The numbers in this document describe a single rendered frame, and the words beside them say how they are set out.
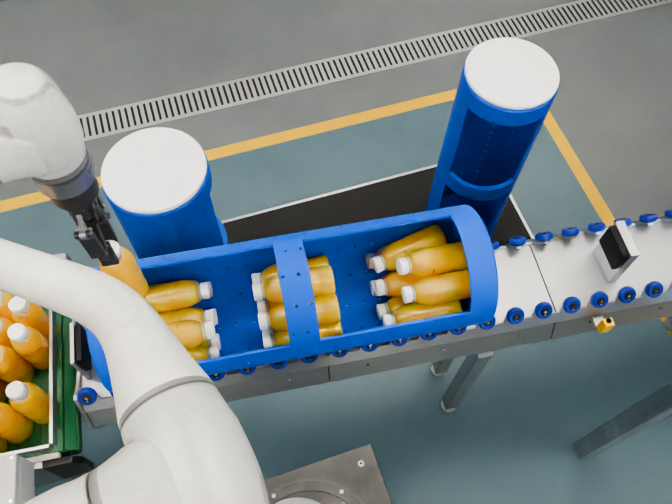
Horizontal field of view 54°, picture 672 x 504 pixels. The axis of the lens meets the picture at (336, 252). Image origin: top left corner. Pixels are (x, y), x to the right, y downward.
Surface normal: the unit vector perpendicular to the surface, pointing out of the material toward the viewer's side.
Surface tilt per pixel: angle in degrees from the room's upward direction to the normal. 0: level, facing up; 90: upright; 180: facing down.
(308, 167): 0
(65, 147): 91
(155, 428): 20
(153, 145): 0
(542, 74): 0
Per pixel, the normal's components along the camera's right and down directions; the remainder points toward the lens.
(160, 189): 0.02, -0.47
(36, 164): 0.42, 0.81
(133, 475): -0.13, -0.68
